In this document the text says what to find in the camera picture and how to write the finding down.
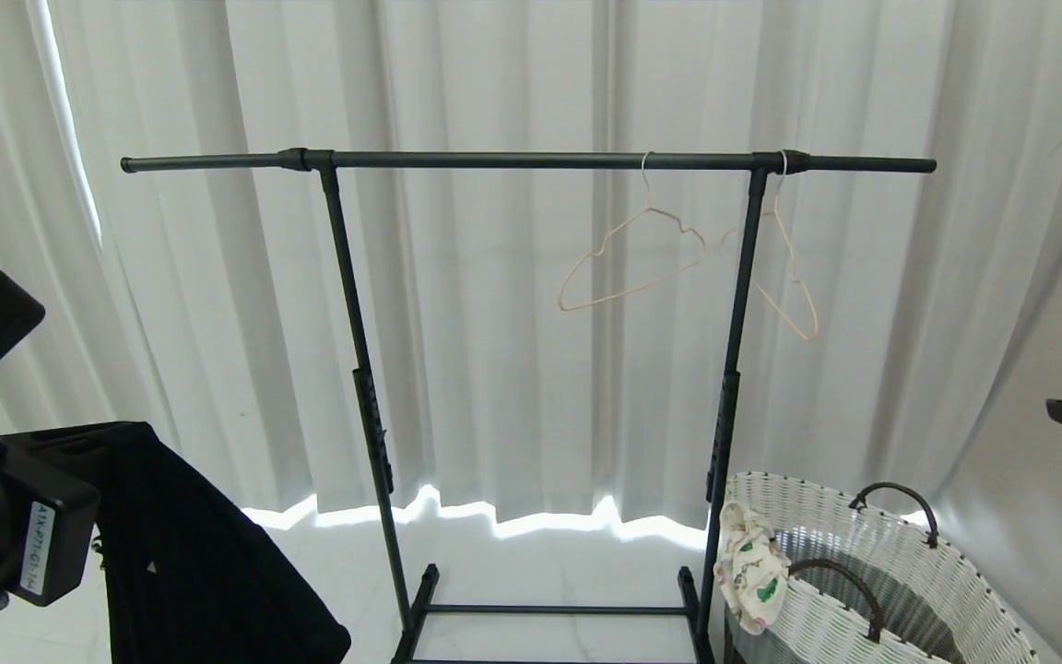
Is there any pink clothes hanger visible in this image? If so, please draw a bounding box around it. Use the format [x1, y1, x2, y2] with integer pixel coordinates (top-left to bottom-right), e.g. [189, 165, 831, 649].
[559, 152, 707, 313]
[720, 150, 820, 344]

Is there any black garment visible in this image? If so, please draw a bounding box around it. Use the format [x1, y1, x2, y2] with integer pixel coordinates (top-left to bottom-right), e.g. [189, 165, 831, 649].
[93, 422, 353, 664]

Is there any black clothes rack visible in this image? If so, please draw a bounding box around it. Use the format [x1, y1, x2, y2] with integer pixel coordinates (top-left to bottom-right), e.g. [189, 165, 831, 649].
[121, 148, 938, 664]

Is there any white curtain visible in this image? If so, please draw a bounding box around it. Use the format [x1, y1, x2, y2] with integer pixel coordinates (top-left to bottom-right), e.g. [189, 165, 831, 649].
[0, 0, 1062, 554]

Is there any cream printed garment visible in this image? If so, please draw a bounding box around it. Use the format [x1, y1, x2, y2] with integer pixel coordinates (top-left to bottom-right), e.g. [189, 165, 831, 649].
[714, 501, 792, 635]

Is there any white laundry basket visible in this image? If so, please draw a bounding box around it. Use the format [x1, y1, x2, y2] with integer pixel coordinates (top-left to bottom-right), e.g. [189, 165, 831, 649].
[723, 470, 1041, 664]

